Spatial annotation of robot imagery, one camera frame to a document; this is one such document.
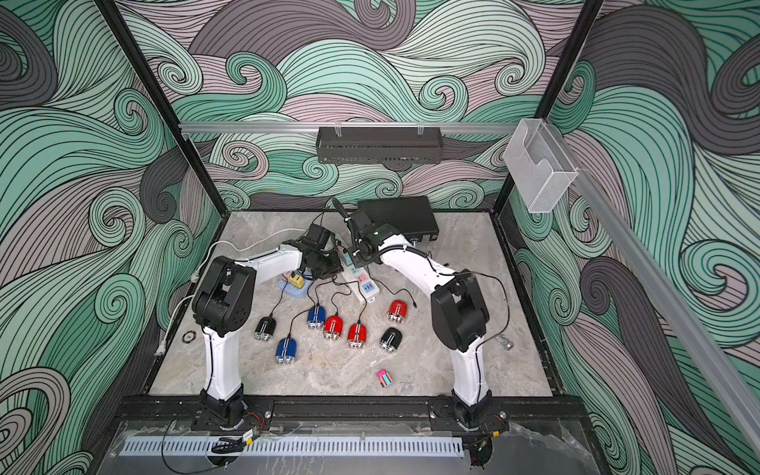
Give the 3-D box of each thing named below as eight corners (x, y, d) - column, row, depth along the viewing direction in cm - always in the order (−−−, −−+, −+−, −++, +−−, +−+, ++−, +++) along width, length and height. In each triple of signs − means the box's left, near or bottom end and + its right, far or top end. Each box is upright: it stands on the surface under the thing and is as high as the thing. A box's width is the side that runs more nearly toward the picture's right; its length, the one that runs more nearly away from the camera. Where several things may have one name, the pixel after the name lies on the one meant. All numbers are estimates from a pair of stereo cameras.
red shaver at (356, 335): (347, 347, 86) (347, 344, 84) (349, 328, 90) (348, 324, 88) (366, 347, 86) (366, 344, 84) (366, 328, 90) (366, 324, 88)
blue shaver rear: (306, 329, 89) (304, 325, 88) (309, 308, 94) (308, 305, 92) (324, 329, 89) (323, 325, 88) (326, 308, 94) (325, 305, 92)
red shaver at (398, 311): (386, 319, 92) (386, 314, 90) (391, 302, 96) (392, 298, 93) (404, 324, 91) (404, 320, 88) (408, 308, 95) (409, 303, 92)
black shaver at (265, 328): (256, 340, 88) (252, 337, 85) (263, 313, 94) (260, 309, 91) (272, 340, 88) (269, 337, 85) (278, 313, 93) (276, 309, 91)
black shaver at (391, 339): (378, 345, 87) (378, 341, 84) (389, 328, 90) (390, 324, 88) (393, 355, 85) (393, 351, 83) (403, 337, 89) (404, 333, 86)
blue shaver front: (276, 363, 84) (273, 360, 81) (283, 331, 90) (280, 327, 87) (294, 363, 84) (292, 360, 81) (300, 331, 90) (298, 327, 87)
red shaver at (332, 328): (323, 339, 87) (322, 336, 85) (326, 319, 91) (324, 316, 89) (341, 339, 87) (341, 336, 85) (343, 319, 91) (342, 316, 89)
